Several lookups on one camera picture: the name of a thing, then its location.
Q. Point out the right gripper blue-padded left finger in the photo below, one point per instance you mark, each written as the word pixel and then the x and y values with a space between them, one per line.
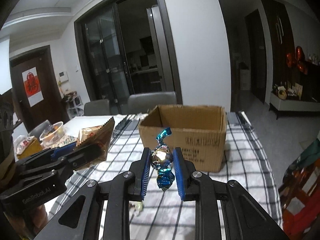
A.
pixel 81 216

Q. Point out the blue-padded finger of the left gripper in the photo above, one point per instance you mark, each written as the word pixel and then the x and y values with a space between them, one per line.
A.
pixel 45 157
pixel 72 159

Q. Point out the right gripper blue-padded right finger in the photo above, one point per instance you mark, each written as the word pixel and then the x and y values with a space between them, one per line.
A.
pixel 222 206

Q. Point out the clear brown bread packet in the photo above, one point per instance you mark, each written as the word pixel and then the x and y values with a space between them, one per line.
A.
pixel 96 140

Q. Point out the blue foil candy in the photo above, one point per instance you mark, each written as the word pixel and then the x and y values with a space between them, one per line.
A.
pixel 162 161

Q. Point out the person's left hand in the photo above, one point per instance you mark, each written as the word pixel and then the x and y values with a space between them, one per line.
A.
pixel 32 224

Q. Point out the clear fruit bowl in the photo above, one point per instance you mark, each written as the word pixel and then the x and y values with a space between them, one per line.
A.
pixel 52 134

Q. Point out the white shoe rack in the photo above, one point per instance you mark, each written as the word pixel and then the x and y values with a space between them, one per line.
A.
pixel 73 104

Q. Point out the red gift bag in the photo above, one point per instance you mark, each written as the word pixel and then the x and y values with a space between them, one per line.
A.
pixel 299 194

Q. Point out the grey chair left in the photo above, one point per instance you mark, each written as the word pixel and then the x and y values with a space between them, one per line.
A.
pixel 97 108

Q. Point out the red fu door poster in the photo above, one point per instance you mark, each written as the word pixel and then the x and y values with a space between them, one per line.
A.
pixel 32 86

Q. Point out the black white plaid tablecloth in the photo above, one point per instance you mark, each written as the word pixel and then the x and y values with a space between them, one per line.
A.
pixel 163 214

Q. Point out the brown cardboard box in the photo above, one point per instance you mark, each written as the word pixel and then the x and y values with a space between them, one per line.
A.
pixel 200 132

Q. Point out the grey chair near box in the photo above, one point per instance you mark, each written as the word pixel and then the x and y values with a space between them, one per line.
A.
pixel 144 102

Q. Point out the white low tv cabinet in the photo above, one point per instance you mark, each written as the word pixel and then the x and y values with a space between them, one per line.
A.
pixel 295 108

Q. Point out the dark glass sliding door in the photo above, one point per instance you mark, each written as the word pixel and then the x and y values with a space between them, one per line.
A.
pixel 126 48

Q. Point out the red foil balloon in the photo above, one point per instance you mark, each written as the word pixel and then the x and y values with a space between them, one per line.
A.
pixel 297 60

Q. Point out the wall intercom panel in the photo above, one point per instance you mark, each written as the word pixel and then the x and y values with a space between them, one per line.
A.
pixel 63 76

